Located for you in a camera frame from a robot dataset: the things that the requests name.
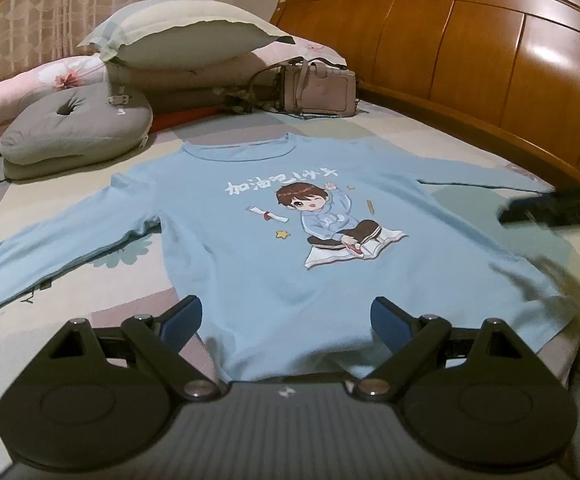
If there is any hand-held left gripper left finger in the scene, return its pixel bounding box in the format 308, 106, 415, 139
30, 296, 219, 403

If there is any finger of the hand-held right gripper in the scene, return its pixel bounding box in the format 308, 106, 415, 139
500, 182, 580, 228

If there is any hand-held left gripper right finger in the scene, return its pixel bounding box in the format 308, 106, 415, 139
355, 296, 540, 403

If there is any light blue long-sleeve shirt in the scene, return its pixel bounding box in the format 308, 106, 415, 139
0, 132, 578, 381

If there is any wooden headboard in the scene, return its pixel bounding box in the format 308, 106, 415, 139
270, 0, 580, 196

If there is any orange-red cloth roll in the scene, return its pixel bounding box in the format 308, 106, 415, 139
150, 105, 231, 133

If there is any grey round cushion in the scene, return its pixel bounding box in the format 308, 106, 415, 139
0, 82, 153, 183

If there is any patterned scarf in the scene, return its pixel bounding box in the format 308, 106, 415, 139
215, 85, 281, 112

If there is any pink handbag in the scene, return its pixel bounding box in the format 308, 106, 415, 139
247, 57, 361, 118

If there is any pink floral quilt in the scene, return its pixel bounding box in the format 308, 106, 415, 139
0, 35, 348, 151

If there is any cream and green pillow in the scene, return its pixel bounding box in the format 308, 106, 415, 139
77, 0, 295, 68

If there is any patterned curtain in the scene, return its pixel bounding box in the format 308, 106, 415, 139
0, 0, 221, 96

